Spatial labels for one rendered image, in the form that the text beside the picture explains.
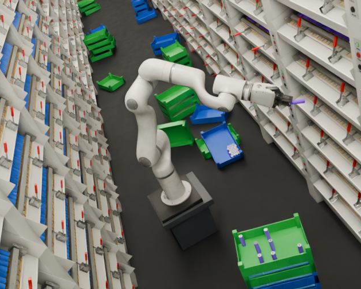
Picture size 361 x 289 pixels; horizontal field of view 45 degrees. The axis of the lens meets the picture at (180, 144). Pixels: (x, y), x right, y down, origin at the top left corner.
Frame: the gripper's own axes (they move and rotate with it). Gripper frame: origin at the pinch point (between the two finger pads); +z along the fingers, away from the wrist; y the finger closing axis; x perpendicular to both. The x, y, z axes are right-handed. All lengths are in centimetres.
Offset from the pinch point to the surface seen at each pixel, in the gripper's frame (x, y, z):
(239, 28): -75, 32, -39
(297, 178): -27, 101, 17
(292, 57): -28.8, 3.0, -3.0
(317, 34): -16.3, -23.5, 4.9
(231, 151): -44, 117, -30
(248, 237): 44, 47, -1
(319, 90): -5.4, -4.6, 11.5
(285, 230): 37, 43, 14
